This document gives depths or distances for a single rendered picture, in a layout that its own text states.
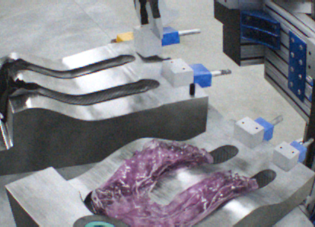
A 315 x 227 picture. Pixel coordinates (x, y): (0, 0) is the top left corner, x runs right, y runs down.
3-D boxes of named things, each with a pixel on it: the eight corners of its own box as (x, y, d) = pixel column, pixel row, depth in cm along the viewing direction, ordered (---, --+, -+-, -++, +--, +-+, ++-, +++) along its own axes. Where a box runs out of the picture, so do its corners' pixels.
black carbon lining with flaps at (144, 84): (129, 62, 134) (132, 20, 129) (165, 100, 121) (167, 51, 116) (-11, 97, 121) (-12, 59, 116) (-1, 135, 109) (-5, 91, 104)
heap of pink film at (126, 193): (198, 148, 111) (202, 104, 107) (267, 190, 100) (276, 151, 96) (71, 201, 96) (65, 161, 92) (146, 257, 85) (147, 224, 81)
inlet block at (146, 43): (195, 38, 138) (192, 17, 135) (206, 46, 134) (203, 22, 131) (134, 50, 133) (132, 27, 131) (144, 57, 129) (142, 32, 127)
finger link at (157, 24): (189, 34, 127) (176, -5, 125) (160, 41, 125) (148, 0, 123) (182, 33, 130) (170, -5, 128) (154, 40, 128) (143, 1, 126)
